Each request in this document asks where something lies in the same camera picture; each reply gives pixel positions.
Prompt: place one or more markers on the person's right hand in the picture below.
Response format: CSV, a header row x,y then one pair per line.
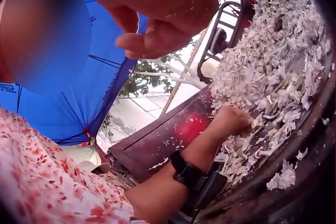
x,y
168,0

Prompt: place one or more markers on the person's left hand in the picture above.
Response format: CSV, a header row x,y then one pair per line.
x,y
215,132

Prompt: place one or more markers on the person's right fingers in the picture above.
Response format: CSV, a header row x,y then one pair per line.
x,y
136,46

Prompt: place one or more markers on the person's left fingers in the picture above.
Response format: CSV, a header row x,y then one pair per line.
x,y
245,123

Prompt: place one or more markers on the white-trunked tree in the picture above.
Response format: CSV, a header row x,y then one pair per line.
x,y
170,70

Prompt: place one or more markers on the blue umbrella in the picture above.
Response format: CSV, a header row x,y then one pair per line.
x,y
105,82

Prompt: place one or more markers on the wooden pole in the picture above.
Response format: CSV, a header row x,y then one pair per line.
x,y
181,82

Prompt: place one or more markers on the pile of garlic peels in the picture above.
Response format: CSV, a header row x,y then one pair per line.
x,y
273,58

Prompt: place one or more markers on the black wrist band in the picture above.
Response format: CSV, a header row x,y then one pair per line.
x,y
189,170

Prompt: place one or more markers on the beige cloth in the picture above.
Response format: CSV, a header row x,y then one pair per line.
x,y
84,155

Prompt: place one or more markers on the person's body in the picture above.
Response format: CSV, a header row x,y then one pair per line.
x,y
39,176

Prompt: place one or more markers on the black metal frame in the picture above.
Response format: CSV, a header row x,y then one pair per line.
x,y
218,37

